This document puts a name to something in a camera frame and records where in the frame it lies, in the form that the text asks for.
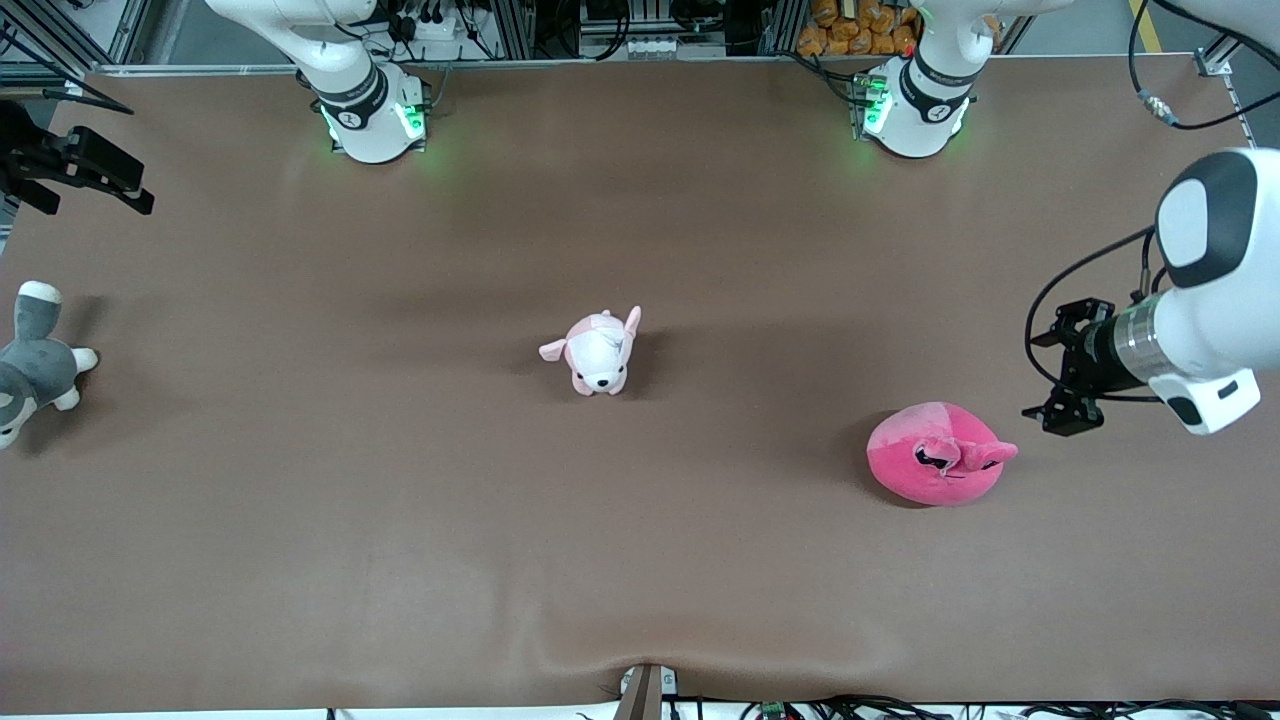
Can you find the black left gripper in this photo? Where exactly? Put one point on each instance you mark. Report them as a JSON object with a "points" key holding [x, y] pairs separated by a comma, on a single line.
{"points": [[1097, 358]]}

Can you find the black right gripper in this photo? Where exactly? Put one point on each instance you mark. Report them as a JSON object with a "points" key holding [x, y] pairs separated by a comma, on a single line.
{"points": [[22, 160]]}

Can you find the pink round plush toy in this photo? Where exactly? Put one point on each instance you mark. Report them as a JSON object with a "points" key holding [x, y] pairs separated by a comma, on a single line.
{"points": [[920, 470]]}

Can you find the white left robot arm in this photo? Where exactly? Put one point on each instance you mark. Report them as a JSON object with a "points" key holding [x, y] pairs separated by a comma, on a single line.
{"points": [[1215, 300]]}

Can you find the grey white husky plush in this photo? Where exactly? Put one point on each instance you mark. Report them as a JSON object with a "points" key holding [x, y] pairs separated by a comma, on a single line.
{"points": [[40, 370]]}

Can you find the white power strip with plugs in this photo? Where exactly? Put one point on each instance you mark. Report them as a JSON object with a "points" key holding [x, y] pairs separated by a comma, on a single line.
{"points": [[425, 25]]}

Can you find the pile of orange items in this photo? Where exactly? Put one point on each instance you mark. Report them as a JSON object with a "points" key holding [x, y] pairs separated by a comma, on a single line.
{"points": [[860, 25]]}

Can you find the white pink plush dog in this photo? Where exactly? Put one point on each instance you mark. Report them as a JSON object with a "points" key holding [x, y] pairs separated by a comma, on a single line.
{"points": [[598, 355]]}

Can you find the small white power strip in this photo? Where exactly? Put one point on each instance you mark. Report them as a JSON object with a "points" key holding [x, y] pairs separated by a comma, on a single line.
{"points": [[652, 46]]}

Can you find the brown table mat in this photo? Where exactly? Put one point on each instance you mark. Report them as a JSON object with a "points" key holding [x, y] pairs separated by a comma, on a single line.
{"points": [[500, 550]]}

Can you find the aluminium frame rails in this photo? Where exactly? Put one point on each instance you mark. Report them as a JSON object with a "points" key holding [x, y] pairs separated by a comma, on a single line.
{"points": [[60, 40]]}

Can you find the aluminium frame post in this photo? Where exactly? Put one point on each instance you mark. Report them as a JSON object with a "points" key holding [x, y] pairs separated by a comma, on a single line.
{"points": [[1222, 55]]}

